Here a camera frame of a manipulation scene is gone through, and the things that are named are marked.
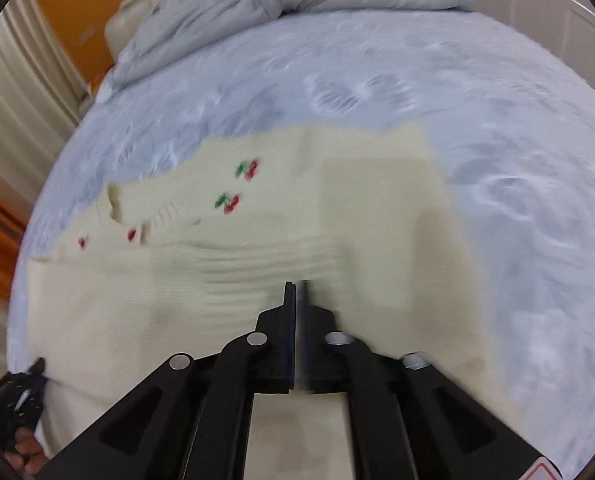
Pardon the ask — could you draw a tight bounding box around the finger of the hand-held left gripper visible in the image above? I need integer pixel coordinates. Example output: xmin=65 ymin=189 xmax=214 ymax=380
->
xmin=26 ymin=357 xmax=48 ymax=386

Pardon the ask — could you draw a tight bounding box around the grey quilt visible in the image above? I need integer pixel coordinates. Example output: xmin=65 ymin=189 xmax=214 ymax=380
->
xmin=110 ymin=0 xmax=473 ymax=88

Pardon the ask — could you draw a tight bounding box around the person's left hand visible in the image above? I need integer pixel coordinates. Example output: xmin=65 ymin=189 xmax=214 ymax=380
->
xmin=4 ymin=426 xmax=51 ymax=477

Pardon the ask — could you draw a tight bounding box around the beige curtain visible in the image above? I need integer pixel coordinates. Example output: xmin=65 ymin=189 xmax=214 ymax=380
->
xmin=0 ymin=0 xmax=83 ymax=196

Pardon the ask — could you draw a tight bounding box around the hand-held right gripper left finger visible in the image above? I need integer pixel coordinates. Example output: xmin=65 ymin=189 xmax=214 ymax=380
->
xmin=34 ymin=281 xmax=297 ymax=480

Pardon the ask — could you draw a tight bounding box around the bed with light blue sheet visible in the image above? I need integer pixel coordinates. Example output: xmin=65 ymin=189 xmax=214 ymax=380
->
xmin=7 ymin=7 xmax=595 ymax=480

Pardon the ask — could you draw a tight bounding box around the cream cherry knit sweater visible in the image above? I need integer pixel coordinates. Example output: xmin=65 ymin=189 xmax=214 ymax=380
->
xmin=24 ymin=122 xmax=483 ymax=480

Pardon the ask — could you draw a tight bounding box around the white wardrobe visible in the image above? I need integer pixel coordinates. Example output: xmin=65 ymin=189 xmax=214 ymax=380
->
xmin=430 ymin=0 xmax=595 ymax=93

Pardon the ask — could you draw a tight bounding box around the beige padded headboard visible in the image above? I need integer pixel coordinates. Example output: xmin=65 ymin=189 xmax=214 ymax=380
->
xmin=103 ymin=0 xmax=258 ymax=63

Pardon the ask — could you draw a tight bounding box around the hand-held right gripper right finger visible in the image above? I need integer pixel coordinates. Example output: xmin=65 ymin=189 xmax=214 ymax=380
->
xmin=297 ymin=281 xmax=564 ymax=480

